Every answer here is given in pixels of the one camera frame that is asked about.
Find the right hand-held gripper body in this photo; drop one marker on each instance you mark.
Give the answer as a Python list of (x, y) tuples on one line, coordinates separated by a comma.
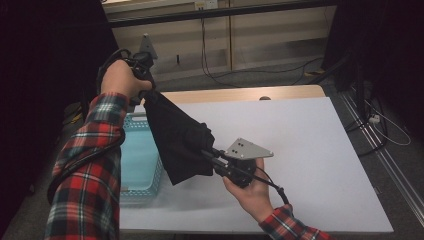
[(241, 166)]

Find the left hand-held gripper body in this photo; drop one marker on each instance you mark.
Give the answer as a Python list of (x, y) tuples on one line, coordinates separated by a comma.
[(143, 65)]

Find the black pants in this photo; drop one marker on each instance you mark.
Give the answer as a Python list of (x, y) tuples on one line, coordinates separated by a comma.
[(180, 140)]

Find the light blue plastic basket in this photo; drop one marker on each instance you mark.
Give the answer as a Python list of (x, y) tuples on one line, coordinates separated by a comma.
[(140, 160)]

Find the person's left hand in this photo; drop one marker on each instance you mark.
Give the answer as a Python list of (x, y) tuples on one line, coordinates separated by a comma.
[(120, 80)]

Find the person's right hand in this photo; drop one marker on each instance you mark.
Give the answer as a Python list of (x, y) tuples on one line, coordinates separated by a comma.
[(253, 196)]

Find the dark horizontal bar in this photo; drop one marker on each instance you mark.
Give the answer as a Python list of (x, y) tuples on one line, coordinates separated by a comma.
[(166, 17)]

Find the dark round table grommet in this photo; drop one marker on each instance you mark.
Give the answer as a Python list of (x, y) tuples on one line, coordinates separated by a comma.
[(265, 98)]

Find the yellow strip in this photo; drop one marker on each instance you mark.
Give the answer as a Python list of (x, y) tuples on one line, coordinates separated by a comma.
[(77, 117)]

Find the black curtain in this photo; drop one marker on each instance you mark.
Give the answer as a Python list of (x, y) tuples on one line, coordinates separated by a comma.
[(393, 50), (40, 50)]

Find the beige panel cabinet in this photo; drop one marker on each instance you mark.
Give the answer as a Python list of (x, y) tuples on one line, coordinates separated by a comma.
[(266, 43)]

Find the black metal stand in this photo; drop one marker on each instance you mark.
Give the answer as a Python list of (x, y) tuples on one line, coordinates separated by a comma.
[(358, 86)]

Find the white plug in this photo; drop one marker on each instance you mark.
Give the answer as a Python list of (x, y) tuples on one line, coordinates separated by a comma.
[(375, 119)]

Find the small black wall bracket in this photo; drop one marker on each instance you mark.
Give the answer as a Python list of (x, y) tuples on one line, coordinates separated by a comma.
[(178, 59)]

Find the white wall socket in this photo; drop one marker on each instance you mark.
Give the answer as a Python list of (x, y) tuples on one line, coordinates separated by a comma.
[(206, 4)]

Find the metal floor rail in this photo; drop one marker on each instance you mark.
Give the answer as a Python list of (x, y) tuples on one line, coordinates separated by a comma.
[(383, 156)]

